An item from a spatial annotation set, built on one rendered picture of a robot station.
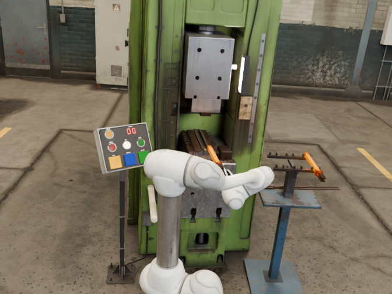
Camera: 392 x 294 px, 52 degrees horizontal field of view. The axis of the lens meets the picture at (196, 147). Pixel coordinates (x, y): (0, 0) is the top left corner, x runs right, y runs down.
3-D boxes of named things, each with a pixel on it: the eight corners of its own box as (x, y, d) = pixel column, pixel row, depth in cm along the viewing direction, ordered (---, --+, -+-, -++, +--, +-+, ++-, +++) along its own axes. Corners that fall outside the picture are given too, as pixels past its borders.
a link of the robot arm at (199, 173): (229, 167, 166) (199, 160, 170) (221, 157, 149) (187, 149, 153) (221, 197, 163) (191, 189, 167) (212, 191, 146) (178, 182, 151)
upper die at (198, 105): (220, 112, 273) (221, 99, 270) (191, 112, 270) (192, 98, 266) (208, 96, 311) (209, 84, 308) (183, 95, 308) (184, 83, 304)
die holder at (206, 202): (230, 217, 300) (237, 163, 284) (180, 218, 294) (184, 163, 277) (215, 182, 351) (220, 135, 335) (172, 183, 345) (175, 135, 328)
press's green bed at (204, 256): (223, 267, 318) (230, 217, 301) (177, 269, 312) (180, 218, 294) (210, 228, 369) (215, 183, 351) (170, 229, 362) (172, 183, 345)
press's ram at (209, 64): (240, 100, 272) (247, 39, 257) (184, 98, 265) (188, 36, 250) (226, 84, 310) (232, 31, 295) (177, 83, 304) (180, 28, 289)
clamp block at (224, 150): (231, 160, 289) (232, 151, 286) (220, 160, 287) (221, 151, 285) (227, 153, 300) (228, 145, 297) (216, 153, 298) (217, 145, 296)
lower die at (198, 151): (215, 160, 287) (216, 149, 283) (187, 160, 283) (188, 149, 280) (205, 138, 325) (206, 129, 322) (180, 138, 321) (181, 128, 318)
